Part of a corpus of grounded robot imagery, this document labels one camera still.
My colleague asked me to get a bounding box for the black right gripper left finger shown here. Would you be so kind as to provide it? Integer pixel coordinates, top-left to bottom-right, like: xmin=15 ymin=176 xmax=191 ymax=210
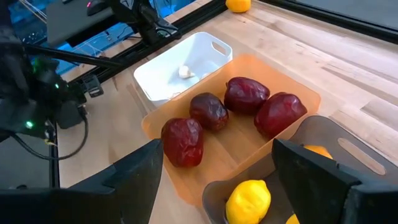
xmin=0 ymin=138 xmax=165 ymax=224

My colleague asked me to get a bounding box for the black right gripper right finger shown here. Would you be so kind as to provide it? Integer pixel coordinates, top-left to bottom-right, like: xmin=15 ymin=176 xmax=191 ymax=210
xmin=271 ymin=138 xmax=398 ymax=224

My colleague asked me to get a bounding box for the red apple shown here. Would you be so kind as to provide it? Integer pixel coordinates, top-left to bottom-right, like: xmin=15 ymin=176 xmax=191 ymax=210
xmin=223 ymin=77 xmax=271 ymax=115
xmin=160 ymin=117 xmax=205 ymax=168
xmin=254 ymin=91 xmax=308 ymax=139

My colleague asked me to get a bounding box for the dark maroon apple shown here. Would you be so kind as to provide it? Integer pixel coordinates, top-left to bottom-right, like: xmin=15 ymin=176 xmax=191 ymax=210
xmin=189 ymin=92 xmax=230 ymax=132

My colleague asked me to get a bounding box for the white garlic bulb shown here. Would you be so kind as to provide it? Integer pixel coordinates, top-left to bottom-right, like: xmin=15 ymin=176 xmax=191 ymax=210
xmin=178 ymin=65 xmax=196 ymax=79

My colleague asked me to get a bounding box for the grey translucent plastic basket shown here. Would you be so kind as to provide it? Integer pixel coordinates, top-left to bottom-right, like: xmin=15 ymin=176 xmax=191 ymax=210
xmin=201 ymin=114 xmax=398 ymax=224

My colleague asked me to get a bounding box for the orange translucent plastic basket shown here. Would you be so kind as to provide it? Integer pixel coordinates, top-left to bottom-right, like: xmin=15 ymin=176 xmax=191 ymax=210
xmin=141 ymin=53 xmax=322 ymax=208

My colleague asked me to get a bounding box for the small black labelled box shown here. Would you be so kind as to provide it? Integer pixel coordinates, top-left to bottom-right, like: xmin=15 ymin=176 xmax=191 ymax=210
xmin=82 ymin=74 xmax=105 ymax=98

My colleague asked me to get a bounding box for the white plastic basket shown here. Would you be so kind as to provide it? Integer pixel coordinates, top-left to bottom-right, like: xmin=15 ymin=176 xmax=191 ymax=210
xmin=132 ymin=31 xmax=233 ymax=108

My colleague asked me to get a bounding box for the grey desk top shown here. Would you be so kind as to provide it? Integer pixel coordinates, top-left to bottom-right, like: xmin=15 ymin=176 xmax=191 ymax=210
xmin=45 ymin=0 xmax=116 ymax=47

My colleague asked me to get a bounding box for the black computer mouse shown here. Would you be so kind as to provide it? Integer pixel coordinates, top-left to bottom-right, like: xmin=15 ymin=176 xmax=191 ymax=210
xmin=86 ymin=0 xmax=109 ymax=16

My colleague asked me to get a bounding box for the black cable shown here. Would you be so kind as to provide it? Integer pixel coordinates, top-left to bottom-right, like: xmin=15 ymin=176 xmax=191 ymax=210
xmin=7 ymin=105 xmax=90 ymax=161

